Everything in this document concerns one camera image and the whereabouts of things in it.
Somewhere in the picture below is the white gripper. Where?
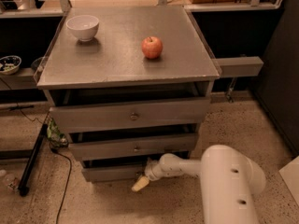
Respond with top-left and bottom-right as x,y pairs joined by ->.
132,158 -> 170,192

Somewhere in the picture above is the grey drawer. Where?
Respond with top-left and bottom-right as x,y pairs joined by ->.
50,97 -> 210,133
81,157 -> 150,183
69,133 -> 198,161

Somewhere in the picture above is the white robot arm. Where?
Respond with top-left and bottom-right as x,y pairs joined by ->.
132,145 -> 266,224

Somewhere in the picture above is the grey drawer cabinet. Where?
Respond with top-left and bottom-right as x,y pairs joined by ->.
36,5 -> 221,183

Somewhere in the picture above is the green snack bag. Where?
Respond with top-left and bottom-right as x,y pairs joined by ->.
47,119 -> 68,147

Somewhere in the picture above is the black tripod leg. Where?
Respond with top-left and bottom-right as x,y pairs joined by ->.
18,124 -> 48,197

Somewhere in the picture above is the red apple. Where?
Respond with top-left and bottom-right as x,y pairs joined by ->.
141,36 -> 163,59

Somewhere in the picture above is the clear plastic bottle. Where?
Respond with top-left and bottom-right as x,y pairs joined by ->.
0,170 -> 20,191

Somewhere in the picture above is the white floor panel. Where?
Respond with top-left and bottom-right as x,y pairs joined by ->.
279,156 -> 299,206

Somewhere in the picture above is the grey side shelf block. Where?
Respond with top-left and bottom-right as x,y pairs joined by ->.
216,56 -> 263,78

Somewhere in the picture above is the grey left shelf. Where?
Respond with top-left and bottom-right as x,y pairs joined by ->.
0,68 -> 36,91

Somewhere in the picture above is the white ceramic bowl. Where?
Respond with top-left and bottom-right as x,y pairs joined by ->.
66,15 -> 99,41

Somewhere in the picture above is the black floor cable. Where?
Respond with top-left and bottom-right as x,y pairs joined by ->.
50,147 -> 73,224

